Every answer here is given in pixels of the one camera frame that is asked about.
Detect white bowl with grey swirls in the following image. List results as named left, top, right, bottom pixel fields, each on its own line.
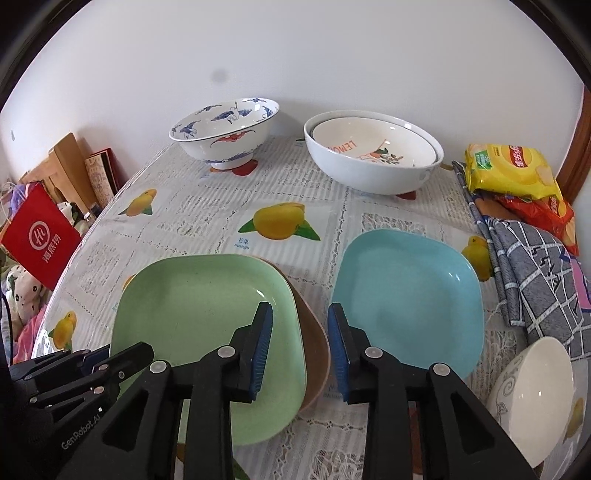
left=487, top=337, right=575, bottom=469

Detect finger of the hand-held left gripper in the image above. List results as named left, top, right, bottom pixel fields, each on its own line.
left=9, top=349, right=112, bottom=393
left=28, top=342, right=155, bottom=416

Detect red paper bag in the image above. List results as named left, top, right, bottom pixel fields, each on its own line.
left=0, top=182, right=81, bottom=291

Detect yellow chips bag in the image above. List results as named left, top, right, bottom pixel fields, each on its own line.
left=464, top=143, right=564, bottom=201

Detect brown wooden door frame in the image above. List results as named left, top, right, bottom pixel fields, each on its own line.
left=556, top=88, right=591, bottom=204

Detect red chips bag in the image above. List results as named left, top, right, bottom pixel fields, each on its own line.
left=496, top=194, right=580, bottom=257

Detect brown square plate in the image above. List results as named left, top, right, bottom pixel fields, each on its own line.
left=259, top=258, right=331, bottom=416

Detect white bowl with fruit print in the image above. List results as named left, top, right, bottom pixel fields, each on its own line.
left=311, top=119, right=438, bottom=168

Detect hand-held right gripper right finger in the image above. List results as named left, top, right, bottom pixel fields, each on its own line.
left=327, top=302, right=539, bottom=480

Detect blue patterned white bowl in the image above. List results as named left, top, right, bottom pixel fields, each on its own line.
left=168, top=97, right=280, bottom=171

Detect brown cardboard boxes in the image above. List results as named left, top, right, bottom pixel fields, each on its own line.
left=21, top=133, right=100, bottom=213

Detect large plain white bowl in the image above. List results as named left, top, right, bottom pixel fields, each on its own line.
left=304, top=111, right=445, bottom=195

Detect plush toy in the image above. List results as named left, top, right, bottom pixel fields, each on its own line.
left=0, top=265, right=51, bottom=365

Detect blue square plate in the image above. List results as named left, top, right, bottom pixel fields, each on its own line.
left=330, top=229, right=485, bottom=377

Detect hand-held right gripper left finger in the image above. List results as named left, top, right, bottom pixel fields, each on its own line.
left=55, top=302, right=274, bottom=480

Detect grey checked cloth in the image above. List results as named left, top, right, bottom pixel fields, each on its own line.
left=451, top=161, right=591, bottom=361

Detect green square plate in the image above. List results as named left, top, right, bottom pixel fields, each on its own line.
left=110, top=255, right=308, bottom=446

